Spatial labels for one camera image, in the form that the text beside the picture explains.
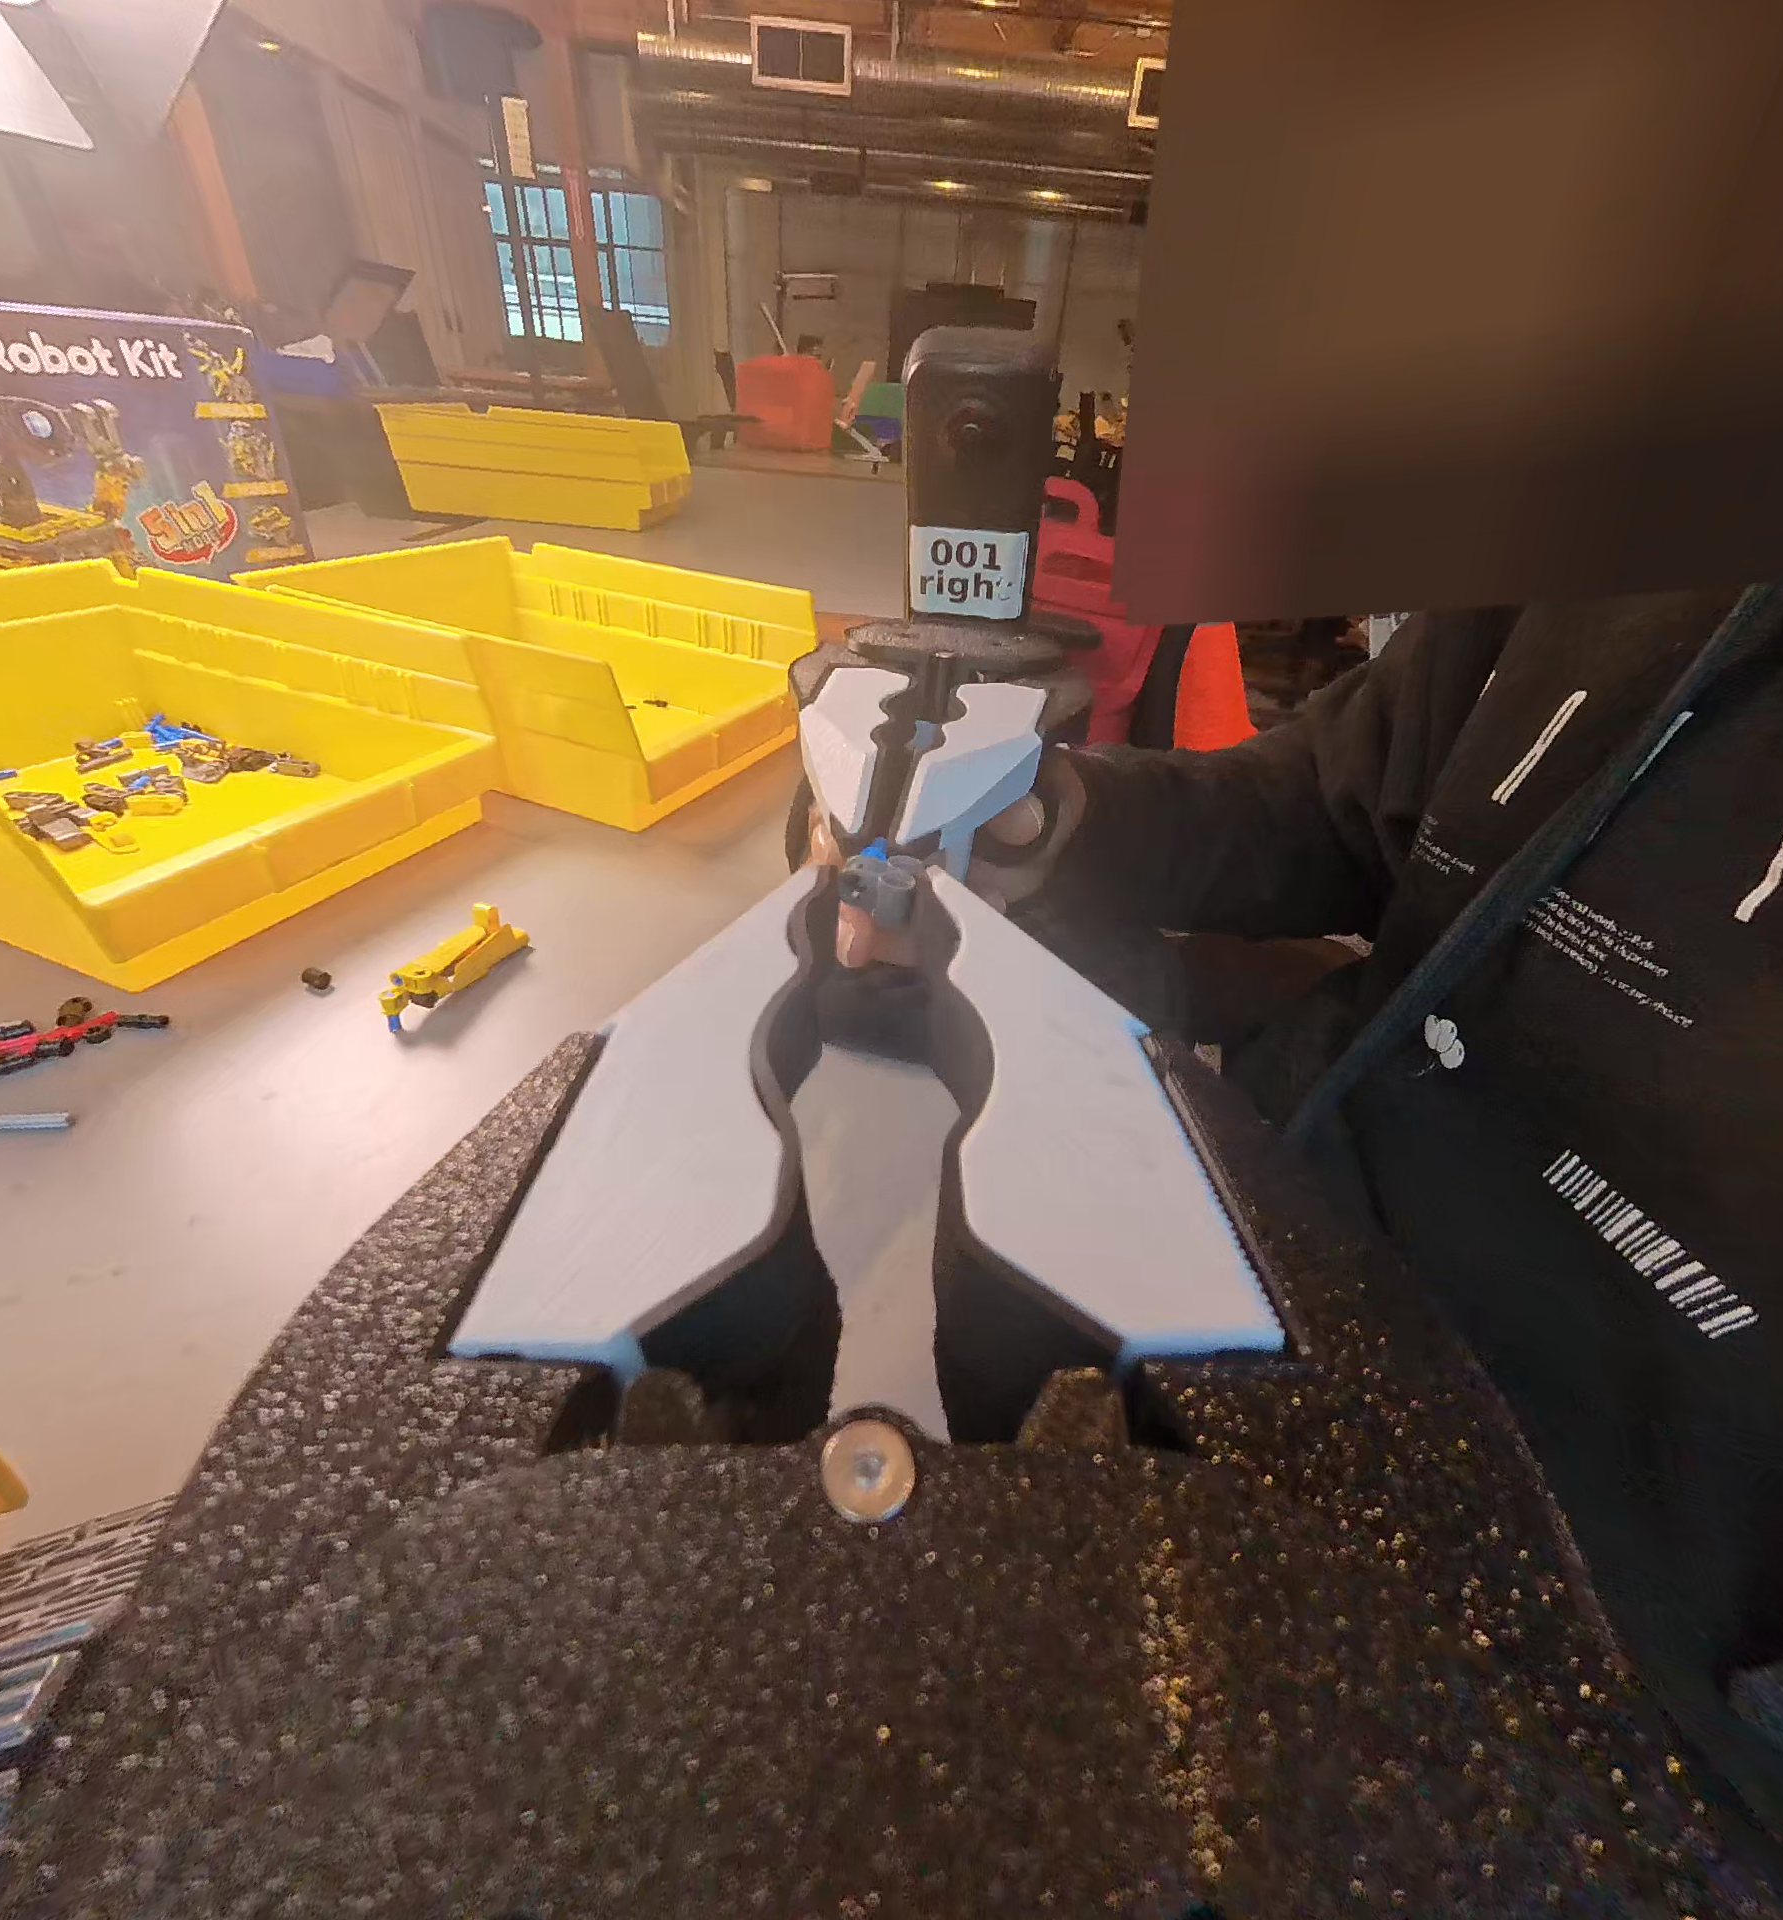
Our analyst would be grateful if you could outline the blue printed cardboard box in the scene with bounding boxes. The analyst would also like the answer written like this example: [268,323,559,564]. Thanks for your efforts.
[0,295,311,577]

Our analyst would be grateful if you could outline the grey desk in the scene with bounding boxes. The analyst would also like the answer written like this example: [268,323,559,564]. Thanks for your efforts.
[0,750,864,1560]

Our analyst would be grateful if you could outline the yellow bins stack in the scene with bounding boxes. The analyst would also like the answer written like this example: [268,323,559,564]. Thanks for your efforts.
[376,399,697,533]

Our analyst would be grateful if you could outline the small grey connector piece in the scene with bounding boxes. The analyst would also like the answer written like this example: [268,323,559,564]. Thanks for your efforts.
[832,839,938,968]

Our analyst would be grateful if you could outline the small yellow block assembly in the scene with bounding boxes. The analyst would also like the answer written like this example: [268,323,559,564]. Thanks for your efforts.
[382,901,534,1029]

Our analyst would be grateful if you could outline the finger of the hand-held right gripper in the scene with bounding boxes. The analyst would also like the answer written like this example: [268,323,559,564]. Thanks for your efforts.
[905,667,1055,874]
[798,661,910,874]

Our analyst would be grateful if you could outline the red bag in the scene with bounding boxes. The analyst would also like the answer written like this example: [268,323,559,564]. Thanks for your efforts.
[1037,476,1157,721]

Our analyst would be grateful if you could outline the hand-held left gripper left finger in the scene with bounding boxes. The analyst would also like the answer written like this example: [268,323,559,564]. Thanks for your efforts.
[452,863,894,1411]

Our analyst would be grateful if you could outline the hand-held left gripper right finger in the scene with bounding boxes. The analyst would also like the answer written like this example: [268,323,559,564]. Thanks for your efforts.
[887,870,1290,1427]

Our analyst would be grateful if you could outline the large yellow bin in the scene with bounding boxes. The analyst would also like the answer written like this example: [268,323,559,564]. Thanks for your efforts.
[0,565,503,991]

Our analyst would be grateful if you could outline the red container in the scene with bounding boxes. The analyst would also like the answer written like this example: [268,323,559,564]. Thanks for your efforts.
[735,355,835,454]

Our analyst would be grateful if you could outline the person's right forearm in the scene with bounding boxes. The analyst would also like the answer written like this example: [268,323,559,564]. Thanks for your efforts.
[1049,615,1494,1035]

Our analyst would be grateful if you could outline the pile of small building pieces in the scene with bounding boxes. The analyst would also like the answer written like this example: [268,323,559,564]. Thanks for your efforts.
[0,991,174,1179]

